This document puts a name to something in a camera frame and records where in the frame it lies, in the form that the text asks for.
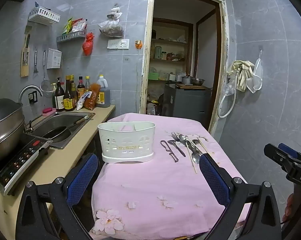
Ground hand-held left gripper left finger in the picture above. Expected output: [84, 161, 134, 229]
[15, 152, 98, 240]

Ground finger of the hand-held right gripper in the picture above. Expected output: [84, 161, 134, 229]
[278, 143, 301, 163]
[264, 143, 301, 173]

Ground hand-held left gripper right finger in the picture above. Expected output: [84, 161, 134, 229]
[199, 152, 282, 240]

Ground wooden chopstick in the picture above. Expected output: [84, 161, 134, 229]
[197, 136, 209, 153]
[185, 140, 198, 174]

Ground black handled metal utensil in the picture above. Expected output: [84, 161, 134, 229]
[168, 140, 186, 157]

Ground metal peeler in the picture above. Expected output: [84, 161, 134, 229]
[160, 140, 179, 163]

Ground white plastic utensil holder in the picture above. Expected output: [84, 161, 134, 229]
[98, 121, 156, 164]

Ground person's right hand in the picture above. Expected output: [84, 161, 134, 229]
[283, 193, 301, 223]

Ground beige kitchen counter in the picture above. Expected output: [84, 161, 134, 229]
[0, 104, 116, 240]

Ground large metal spoon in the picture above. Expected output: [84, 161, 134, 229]
[187, 140, 201, 164]

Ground small metal spoon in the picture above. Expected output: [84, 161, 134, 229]
[192, 139, 203, 154]

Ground black frying pan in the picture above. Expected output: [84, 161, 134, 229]
[42, 115, 89, 143]

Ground metal fork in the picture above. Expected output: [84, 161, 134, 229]
[171, 132, 191, 148]

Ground steel sink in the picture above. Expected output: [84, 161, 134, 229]
[25, 112, 96, 150]

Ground pink floral tablecloth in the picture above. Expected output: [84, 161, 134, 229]
[89, 112, 252, 240]

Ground black induction cooker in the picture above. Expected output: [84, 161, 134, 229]
[0, 132, 53, 196]

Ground yellow capped soy sauce bottle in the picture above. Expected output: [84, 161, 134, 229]
[64, 75, 76, 111]

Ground orange seasoning packet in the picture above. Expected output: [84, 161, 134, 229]
[84, 84, 101, 111]

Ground grey cabinet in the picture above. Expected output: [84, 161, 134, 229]
[163, 84, 212, 124]

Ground clear plastic bag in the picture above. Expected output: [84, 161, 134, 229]
[222, 75, 237, 97]

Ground beige rubber gloves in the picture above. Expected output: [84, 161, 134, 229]
[227, 60, 255, 92]

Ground steel steamer pot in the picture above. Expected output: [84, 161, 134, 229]
[0, 115, 25, 163]

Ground large dark oil jug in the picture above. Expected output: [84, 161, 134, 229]
[95, 74, 111, 108]

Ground red label sauce bottle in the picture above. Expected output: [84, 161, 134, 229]
[77, 76, 85, 98]

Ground tall dark sauce bottle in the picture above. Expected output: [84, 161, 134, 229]
[70, 75, 78, 105]

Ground hanging metal strainer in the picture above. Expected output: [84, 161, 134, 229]
[40, 50, 52, 92]

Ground dark pot lid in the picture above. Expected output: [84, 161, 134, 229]
[0, 96, 24, 128]

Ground chrome faucet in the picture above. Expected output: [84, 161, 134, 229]
[18, 85, 44, 105]

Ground wooden cutting board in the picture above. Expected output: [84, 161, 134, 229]
[20, 26, 33, 78]

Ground hanging metal spatula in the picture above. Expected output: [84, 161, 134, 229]
[33, 49, 39, 74]

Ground red plastic bag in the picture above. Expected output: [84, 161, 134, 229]
[82, 32, 94, 56]

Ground hanging kitchen knife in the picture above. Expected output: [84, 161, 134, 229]
[22, 34, 31, 65]

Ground wooden shelf unit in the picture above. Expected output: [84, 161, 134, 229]
[148, 17, 193, 83]

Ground clear bag of dried goods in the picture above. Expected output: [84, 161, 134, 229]
[98, 19, 124, 37]

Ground green yellow snack packet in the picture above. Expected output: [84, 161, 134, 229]
[62, 17, 73, 35]

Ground red white seasoning packet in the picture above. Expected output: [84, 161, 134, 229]
[70, 19, 88, 33]

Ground white plastic bag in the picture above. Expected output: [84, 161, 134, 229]
[106, 4, 123, 20]

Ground white hose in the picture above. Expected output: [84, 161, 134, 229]
[217, 67, 241, 118]

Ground white wall box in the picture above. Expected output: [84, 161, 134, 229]
[47, 48, 62, 69]

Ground thin white cable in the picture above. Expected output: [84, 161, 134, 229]
[136, 48, 141, 85]

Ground wooden door frame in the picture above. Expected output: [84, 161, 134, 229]
[140, 0, 228, 135]

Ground grey wall rack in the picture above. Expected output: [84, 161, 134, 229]
[57, 29, 87, 43]

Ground white wall basket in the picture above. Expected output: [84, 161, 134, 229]
[28, 6, 61, 26]

